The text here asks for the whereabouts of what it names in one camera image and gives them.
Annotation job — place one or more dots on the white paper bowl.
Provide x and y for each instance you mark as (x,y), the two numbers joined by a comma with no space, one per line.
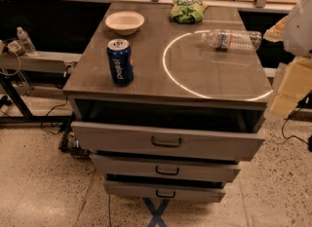
(125,22)

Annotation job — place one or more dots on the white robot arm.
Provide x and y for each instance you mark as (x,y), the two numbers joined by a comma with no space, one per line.
(295,31)

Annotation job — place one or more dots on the green rice chip bag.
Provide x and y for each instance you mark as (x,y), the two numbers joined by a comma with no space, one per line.
(188,11)

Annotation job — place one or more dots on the grey drawer cabinet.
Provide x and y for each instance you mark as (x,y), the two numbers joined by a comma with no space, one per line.
(180,83)

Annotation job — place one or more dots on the blue pepsi can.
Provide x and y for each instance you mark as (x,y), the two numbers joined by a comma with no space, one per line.
(119,54)

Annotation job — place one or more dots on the clear plastic water bottle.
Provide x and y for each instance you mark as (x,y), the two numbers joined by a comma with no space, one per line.
(228,39)

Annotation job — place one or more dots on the grey side bench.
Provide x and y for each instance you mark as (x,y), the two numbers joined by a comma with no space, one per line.
(50,62)

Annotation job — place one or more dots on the small background water bottle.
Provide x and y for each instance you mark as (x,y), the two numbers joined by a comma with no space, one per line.
(26,42)

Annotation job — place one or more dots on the top drawer with handle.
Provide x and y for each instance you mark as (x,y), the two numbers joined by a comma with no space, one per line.
(227,146)

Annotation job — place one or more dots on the drawer with handle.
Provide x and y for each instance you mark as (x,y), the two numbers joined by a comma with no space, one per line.
(158,168)
(170,192)
(227,146)

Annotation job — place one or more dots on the middle drawer with handle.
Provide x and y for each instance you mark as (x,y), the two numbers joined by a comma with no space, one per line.
(158,168)

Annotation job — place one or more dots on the bottom drawer with handle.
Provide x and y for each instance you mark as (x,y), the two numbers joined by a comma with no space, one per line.
(170,192)

